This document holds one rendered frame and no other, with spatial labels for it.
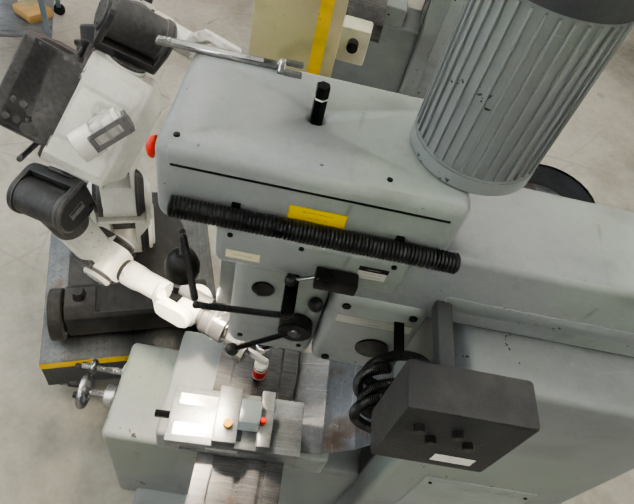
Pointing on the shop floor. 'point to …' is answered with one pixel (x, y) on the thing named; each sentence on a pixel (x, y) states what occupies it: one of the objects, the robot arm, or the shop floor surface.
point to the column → (385, 485)
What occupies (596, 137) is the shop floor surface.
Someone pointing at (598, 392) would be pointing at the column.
